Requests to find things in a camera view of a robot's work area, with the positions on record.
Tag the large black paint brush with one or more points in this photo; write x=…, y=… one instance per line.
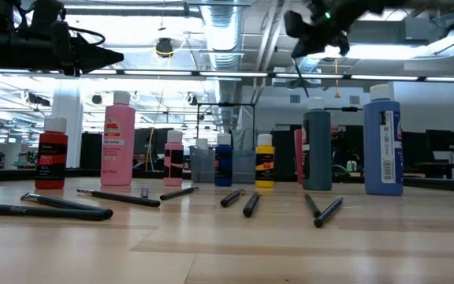
x=53, y=212

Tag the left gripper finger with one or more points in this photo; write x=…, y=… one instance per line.
x=93, y=50
x=91, y=64

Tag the large blue paint bottle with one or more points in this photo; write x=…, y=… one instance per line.
x=373, y=158

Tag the small pink paint bottle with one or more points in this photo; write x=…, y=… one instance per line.
x=173, y=177

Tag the silver ventilation duct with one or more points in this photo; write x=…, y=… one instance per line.
x=222, y=31

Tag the white building column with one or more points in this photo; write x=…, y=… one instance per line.
x=69, y=102

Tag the long strip light rail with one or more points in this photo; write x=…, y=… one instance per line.
x=156, y=72

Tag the small dark blue paint bottle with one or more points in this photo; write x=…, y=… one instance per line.
x=223, y=177

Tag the black cabinet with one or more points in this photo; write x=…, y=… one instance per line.
x=91, y=150

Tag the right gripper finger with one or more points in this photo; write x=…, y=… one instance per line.
x=301, y=45
x=313, y=47

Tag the small red paint bottle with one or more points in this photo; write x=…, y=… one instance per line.
x=51, y=138

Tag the large dark green paint bottle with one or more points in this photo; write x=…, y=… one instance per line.
x=317, y=158

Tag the small yellow paint bottle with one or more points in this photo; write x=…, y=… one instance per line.
x=265, y=152

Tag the pink plastic cup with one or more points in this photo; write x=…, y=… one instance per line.
x=298, y=158

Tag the black metal frame stand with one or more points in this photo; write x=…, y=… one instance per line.
x=341, y=109
x=227, y=104

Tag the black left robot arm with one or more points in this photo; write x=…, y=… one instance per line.
x=2, y=51

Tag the black computer monitor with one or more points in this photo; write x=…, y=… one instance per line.
x=441, y=140
x=142, y=140
x=162, y=138
x=414, y=146

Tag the clear grey plastic bin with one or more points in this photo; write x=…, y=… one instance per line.
x=244, y=167

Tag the person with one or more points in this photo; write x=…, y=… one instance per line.
x=336, y=136

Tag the large pink paint bottle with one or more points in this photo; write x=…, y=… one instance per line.
x=117, y=165

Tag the black office desk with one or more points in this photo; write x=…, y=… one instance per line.
x=440, y=165

